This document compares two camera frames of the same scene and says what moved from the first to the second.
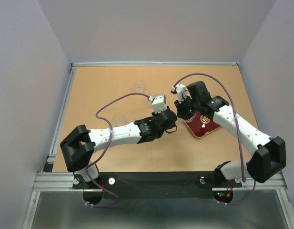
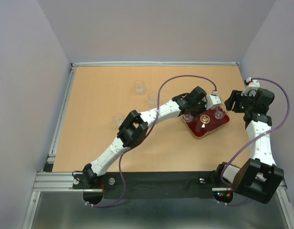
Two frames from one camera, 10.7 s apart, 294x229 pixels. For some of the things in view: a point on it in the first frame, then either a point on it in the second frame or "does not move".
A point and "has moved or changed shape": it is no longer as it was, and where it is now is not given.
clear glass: (139, 85) does not move
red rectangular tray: (202, 125) does not move
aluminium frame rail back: (96, 64) does not move
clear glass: (153, 95) does not move
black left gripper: (155, 115) -> (203, 104)
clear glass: (180, 122) has moved or changed shape
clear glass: (118, 119) does not move
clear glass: (190, 119) does not move
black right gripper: (181, 112) -> (236, 96)
